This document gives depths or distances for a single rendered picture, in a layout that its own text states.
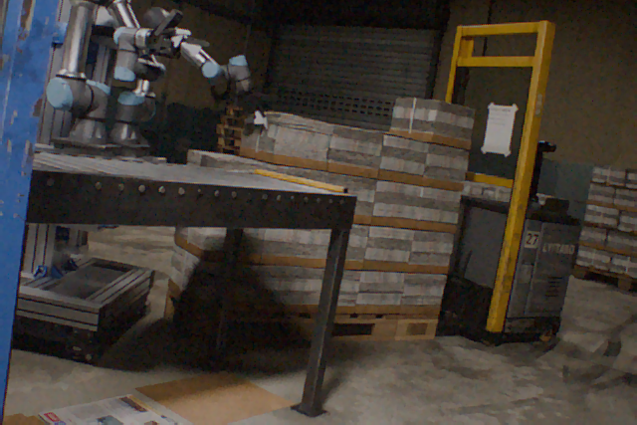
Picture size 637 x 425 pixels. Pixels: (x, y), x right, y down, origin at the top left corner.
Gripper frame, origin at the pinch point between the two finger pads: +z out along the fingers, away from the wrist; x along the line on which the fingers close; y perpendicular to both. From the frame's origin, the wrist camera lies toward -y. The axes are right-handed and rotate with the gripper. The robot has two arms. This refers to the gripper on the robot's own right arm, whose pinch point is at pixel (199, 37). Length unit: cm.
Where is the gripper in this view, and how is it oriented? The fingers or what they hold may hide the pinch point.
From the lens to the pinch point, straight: 230.4
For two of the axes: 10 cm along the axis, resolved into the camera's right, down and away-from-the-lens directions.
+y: -2.3, 9.7, -0.7
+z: 8.8, 1.8, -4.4
